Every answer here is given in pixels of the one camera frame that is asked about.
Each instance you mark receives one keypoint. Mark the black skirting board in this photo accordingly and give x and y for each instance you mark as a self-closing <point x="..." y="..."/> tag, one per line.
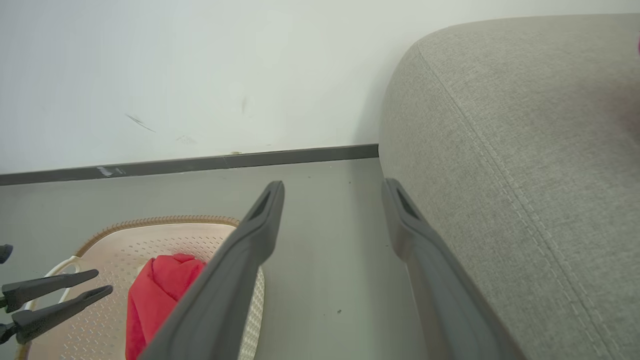
<point x="200" y="162"/>

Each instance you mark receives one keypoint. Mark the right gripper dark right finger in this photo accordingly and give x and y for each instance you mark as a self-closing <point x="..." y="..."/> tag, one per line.
<point x="445" y="300"/>

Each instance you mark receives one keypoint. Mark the grey fabric sofa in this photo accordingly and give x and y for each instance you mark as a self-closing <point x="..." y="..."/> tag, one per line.
<point x="540" y="150"/>

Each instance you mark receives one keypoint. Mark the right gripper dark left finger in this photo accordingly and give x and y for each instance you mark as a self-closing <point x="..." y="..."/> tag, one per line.
<point x="230" y="290"/>

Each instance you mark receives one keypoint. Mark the red and white sports garment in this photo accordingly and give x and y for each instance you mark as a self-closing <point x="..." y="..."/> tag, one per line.
<point x="155" y="295"/>

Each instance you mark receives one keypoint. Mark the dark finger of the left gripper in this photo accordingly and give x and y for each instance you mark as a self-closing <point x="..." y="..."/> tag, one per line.
<point x="45" y="314"/>
<point x="40" y="289"/>

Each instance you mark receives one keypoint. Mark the cream perforated laundry basket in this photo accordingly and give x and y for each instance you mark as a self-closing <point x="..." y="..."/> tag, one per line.
<point x="120" y="245"/>

